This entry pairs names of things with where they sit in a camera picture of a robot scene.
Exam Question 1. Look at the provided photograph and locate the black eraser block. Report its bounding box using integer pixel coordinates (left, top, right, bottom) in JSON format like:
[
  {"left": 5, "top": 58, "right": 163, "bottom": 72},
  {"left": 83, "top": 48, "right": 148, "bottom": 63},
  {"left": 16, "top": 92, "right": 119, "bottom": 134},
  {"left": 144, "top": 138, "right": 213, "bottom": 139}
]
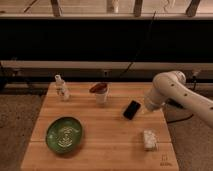
[{"left": 123, "top": 101, "right": 141, "bottom": 120}]

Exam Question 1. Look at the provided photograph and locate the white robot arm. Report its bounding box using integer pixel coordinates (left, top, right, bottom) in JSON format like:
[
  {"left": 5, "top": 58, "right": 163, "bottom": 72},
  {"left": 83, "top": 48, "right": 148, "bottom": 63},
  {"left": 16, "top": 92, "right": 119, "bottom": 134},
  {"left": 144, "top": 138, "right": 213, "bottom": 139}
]
[{"left": 144, "top": 71, "right": 213, "bottom": 128}]

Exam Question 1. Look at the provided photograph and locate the white cup with brown lid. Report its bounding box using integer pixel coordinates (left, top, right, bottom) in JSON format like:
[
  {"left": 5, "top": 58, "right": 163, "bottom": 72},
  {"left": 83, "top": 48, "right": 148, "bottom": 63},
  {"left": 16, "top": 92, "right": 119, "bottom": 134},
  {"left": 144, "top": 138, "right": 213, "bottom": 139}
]
[{"left": 89, "top": 82, "right": 108, "bottom": 105}]

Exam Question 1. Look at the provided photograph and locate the small clear spray bottle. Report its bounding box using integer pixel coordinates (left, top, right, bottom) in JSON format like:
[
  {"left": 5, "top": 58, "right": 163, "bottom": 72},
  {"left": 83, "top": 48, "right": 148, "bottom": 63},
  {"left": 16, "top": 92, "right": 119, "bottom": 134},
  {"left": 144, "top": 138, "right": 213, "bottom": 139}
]
[{"left": 55, "top": 74, "right": 70, "bottom": 101}]

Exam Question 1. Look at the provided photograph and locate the green ceramic plate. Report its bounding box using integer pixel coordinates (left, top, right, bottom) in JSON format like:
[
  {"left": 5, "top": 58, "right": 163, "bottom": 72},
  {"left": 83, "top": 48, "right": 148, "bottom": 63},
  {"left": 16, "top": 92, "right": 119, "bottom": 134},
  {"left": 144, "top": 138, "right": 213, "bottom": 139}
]
[{"left": 45, "top": 117, "right": 83, "bottom": 154}]

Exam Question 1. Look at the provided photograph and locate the white crumpled sponge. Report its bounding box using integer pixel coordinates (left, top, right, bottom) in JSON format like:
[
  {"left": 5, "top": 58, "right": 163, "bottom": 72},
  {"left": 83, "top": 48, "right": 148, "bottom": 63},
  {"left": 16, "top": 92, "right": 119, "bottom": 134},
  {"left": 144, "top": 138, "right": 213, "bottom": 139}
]
[{"left": 143, "top": 130, "right": 157, "bottom": 151}]

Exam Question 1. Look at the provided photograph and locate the black floor cable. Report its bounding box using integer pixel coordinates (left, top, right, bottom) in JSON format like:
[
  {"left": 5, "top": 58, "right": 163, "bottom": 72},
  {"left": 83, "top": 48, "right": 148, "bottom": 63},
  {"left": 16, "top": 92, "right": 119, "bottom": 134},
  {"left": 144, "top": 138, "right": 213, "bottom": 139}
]
[{"left": 166, "top": 113, "right": 195, "bottom": 124}]

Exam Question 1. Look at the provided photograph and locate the black hanging cable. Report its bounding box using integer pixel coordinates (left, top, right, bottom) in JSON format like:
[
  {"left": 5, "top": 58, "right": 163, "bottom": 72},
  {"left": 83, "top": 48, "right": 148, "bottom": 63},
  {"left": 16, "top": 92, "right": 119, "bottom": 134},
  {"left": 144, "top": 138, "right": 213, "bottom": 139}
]
[{"left": 117, "top": 10, "right": 157, "bottom": 80}]

